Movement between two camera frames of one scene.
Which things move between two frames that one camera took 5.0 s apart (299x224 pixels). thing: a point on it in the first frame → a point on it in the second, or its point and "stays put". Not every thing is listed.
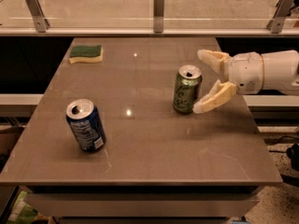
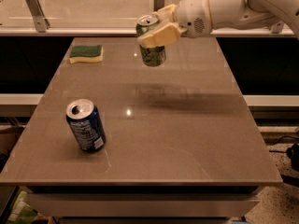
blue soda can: x=87 y=125 stays put
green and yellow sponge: x=90 y=53 stays put
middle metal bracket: x=158 y=9 stays put
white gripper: x=247 y=72 → x=192 y=17
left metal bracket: x=41 y=22 stays put
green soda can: x=187 y=86 → x=150 y=56
